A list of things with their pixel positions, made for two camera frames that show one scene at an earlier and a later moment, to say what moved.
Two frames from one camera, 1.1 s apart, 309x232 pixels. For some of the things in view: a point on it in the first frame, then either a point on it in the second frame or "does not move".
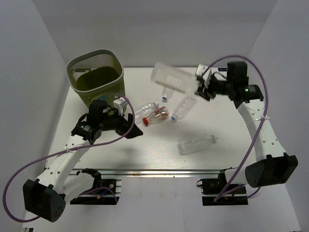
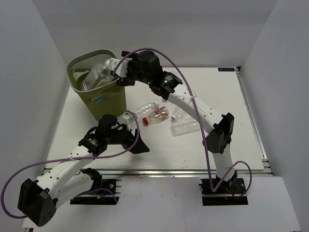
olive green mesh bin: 96,75 does not move
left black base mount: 103,193 does not move
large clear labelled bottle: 174,78 -> 97,74
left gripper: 124,124 -> 140,146
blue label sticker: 222,69 does not move
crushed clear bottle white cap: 146,109 does not move
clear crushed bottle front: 188,145 -> 184,126
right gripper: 200,92 -> 124,81
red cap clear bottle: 156,116 does not move
